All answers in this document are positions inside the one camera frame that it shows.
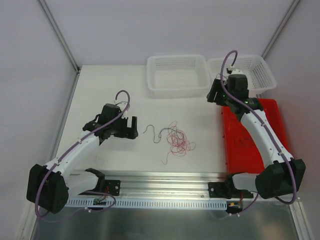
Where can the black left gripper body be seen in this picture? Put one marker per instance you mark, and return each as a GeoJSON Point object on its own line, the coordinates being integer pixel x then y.
{"type": "Point", "coordinates": [127, 128]}

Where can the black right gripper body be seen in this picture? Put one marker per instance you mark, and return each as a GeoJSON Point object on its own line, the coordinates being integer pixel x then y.
{"type": "Point", "coordinates": [215, 91]}

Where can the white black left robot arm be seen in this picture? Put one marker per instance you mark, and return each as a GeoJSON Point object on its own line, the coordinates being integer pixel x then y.
{"type": "Point", "coordinates": [50, 186]}

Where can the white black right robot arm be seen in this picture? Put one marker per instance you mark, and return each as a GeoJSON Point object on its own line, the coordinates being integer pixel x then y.
{"type": "Point", "coordinates": [271, 149]}

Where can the white perforated basket left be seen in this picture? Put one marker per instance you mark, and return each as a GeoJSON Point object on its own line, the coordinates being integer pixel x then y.
{"type": "Point", "coordinates": [177, 76]}

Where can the red plastic tray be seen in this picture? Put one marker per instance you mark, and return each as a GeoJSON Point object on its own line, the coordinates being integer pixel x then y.
{"type": "Point", "coordinates": [242, 155]}

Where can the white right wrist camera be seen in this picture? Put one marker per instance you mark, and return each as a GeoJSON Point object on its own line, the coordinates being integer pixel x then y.
{"type": "Point", "coordinates": [233, 72]}

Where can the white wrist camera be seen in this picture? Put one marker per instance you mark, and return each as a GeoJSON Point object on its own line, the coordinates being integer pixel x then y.
{"type": "Point", "coordinates": [233, 72]}
{"type": "Point", "coordinates": [124, 107]}

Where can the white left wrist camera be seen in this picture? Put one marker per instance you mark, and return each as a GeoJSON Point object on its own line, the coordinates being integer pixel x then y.
{"type": "Point", "coordinates": [124, 107]}

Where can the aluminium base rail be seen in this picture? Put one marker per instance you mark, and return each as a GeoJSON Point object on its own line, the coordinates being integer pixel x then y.
{"type": "Point", "coordinates": [162, 183]}

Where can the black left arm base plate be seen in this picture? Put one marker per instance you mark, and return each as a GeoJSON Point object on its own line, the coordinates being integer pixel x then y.
{"type": "Point", "coordinates": [111, 187]}

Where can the white slotted cable duct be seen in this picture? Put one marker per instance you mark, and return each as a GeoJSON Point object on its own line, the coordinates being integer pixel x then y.
{"type": "Point", "coordinates": [179, 204]}

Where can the aluminium frame post right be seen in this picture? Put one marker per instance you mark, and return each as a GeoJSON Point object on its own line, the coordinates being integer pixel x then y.
{"type": "Point", "coordinates": [280, 27]}

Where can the aluminium frame post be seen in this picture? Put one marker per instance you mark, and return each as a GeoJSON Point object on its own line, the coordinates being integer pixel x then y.
{"type": "Point", "coordinates": [280, 27]}
{"type": "Point", "coordinates": [57, 32]}

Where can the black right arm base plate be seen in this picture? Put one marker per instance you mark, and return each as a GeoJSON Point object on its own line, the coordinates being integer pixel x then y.
{"type": "Point", "coordinates": [227, 190]}

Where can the aluminium frame post left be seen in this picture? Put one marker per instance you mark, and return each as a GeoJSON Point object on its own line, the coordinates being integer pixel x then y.
{"type": "Point", "coordinates": [57, 32]}

